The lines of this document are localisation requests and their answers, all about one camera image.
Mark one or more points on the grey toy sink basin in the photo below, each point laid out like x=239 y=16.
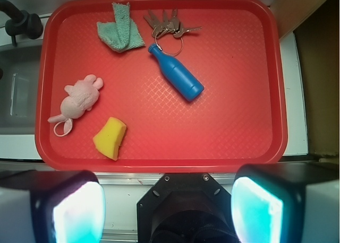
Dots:
x=19 y=86

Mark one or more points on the teal microfiber cloth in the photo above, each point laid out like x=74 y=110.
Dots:
x=122 y=34

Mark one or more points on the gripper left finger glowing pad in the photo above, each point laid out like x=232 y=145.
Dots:
x=51 y=206

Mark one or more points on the pink plush mouse toy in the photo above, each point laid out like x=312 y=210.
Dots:
x=81 y=97

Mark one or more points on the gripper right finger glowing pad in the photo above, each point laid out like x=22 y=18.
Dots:
x=286 y=202

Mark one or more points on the blue plastic bottle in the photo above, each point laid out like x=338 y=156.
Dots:
x=177 y=74

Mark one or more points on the red plastic tray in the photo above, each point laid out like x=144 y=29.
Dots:
x=239 y=118

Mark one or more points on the bunch of metal keys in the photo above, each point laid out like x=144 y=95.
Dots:
x=168 y=25

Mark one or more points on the brown cardboard panel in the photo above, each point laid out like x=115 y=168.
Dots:
x=309 y=43

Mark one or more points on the yellow sponge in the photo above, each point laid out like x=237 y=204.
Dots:
x=109 y=139

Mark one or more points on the grey sink faucet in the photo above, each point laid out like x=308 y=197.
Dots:
x=21 y=22

